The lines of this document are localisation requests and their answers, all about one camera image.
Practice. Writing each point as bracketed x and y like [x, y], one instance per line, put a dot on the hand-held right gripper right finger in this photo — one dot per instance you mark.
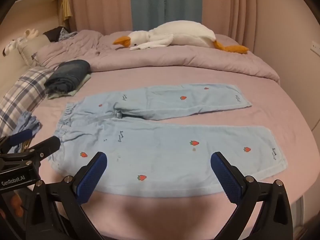
[226, 177]

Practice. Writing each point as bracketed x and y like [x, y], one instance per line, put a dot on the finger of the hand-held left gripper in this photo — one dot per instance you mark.
[21, 135]
[46, 146]

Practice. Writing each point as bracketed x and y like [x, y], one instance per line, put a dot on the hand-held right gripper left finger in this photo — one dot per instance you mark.
[91, 177]

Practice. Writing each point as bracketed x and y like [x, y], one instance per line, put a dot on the light blue strawberry print pants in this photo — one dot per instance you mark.
[162, 150]

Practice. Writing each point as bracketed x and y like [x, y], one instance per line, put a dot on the person's left hand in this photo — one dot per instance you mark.
[16, 203]

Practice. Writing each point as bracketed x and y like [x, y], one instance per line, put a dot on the crumpled blue cloth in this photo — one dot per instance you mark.
[27, 123]

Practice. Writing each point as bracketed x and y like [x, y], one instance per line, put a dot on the blue plaid pillow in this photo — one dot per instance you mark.
[22, 92]

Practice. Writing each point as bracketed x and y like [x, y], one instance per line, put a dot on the folded pale green cloth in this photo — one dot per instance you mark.
[80, 86]

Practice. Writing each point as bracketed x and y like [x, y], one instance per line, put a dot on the folded dark blue jeans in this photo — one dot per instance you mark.
[70, 72]

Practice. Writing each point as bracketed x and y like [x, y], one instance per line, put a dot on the small white plush toy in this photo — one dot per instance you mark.
[15, 43]

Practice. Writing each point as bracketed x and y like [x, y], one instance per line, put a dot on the bed with pink sheet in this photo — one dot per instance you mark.
[262, 92]

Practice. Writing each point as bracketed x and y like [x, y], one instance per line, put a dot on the dark brown clothing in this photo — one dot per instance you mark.
[53, 33]

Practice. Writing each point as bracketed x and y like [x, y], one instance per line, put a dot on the blue checked cloth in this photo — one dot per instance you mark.
[67, 35]

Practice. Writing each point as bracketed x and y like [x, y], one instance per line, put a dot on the lilac duvet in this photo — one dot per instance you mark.
[162, 60]

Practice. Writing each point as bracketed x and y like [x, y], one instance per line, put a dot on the yellow hanging cloth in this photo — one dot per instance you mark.
[65, 6]

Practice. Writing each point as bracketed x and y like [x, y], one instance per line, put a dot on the white goose plush toy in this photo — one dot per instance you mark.
[185, 32]

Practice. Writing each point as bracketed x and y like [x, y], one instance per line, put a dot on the pink curtain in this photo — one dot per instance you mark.
[230, 10]
[100, 5]

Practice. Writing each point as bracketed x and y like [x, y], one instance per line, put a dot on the teal curtain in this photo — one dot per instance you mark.
[150, 5]

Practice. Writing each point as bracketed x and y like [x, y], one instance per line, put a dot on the white wall socket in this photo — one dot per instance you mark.
[315, 46]

